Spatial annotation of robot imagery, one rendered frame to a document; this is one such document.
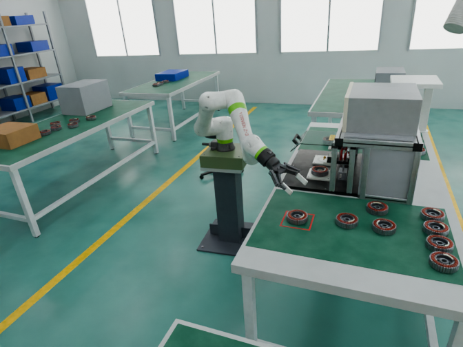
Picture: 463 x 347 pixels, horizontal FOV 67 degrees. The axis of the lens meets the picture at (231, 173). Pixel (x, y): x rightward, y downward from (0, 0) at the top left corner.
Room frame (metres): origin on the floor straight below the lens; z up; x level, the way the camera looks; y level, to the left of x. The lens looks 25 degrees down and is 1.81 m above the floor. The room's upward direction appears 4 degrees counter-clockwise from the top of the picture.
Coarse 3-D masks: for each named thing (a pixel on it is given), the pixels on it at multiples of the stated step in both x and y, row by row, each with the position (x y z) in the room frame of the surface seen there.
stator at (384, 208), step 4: (368, 204) 1.63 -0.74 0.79; (372, 204) 1.64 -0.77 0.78; (376, 204) 1.65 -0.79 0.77; (380, 204) 1.63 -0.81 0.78; (384, 204) 1.62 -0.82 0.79; (368, 208) 1.60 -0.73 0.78; (372, 208) 1.59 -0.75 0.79; (376, 208) 1.60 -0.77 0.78; (380, 208) 1.63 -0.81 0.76; (384, 208) 1.58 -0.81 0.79; (388, 208) 1.59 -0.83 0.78; (368, 212) 1.60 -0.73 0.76; (372, 212) 1.58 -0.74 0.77; (376, 212) 1.57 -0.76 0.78; (380, 212) 1.56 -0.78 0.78; (384, 212) 1.56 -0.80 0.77
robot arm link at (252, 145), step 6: (246, 138) 1.78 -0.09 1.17; (252, 138) 1.77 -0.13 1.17; (258, 138) 1.78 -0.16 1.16; (246, 144) 1.76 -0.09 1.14; (252, 144) 1.75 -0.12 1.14; (258, 144) 1.75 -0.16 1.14; (264, 144) 1.76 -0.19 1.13; (246, 150) 1.76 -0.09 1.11; (252, 150) 1.74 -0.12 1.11; (258, 150) 1.72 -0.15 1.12; (246, 156) 1.81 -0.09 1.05; (252, 156) 1.79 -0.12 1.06
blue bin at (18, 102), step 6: (6, 96) 7.01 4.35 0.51; (12, 96) 6.97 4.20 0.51; (18, 96) 6.93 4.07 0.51; (0, 102) 6.83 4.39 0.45; (6, 102) 6.76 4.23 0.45; (12, 102) 6.70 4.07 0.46; (18, 102) 6.76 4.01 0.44; (24, 102) 6.88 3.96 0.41; (30, 102) 7.01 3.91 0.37; (6, 108) 6.78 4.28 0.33; (12, 108) 6.72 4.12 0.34; (18, 108) 6.73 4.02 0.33; (24, 108) 6.84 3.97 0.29
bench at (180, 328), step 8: (176, 320) 0.96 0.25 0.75; (176, 328) 0.92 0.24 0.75; (184, 328) 0.92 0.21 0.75; (192, 328) 0.92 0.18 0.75; (200, 328) 0.92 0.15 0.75; (208, 328) 0.91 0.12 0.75; (168, 336) 0.89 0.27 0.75; (176, 336) 0.89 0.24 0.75; (184, 336) 0.89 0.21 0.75; (192, 336) 0.89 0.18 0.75; (200, 336) 0.88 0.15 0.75; (208, 336) 0.88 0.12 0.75; (216, 336) 0.88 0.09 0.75; (224, 336) 0.88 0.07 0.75; (232, 336) 0.87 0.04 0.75; (160, 344) 0.86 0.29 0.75; (168, 344) 0.86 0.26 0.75; (176, 344) 0.86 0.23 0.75; (184, 344) 0.85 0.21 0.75; (192, 344) 0.85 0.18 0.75; (200, 344) 0.85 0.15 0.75; (208, 344) 0.85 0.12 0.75; (216, 344) 0.84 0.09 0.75; (224, 344) 0.84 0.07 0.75; (232, 344) 0.84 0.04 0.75; (240, 344) 0.84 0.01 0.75; (248, 344) 0.83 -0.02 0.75; (256, 344) 0.83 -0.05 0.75; (264, 344) 0.83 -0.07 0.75
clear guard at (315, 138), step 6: (306, 132) 2.10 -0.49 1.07; (312, 132) 2.09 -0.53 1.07; (318, 132) 2.08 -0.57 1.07; (324, 132) 2.07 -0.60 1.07; (330, 132) 2.07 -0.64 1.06; (336, 132) 2.06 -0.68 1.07; (300, 138) 2.04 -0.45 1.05; (306, 138) 1.99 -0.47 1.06; (312, 138) 1.98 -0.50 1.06; (318, 138) 1.97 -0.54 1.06; (324, 138) 1.96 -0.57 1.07; (294, 144) 2.05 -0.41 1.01; (306, 144) 1.90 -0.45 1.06; (312, 144) 1.89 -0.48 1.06; (318, 144) 1.88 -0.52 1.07; (324, 144) 1.87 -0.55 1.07; (330, 144) 1.87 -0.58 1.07
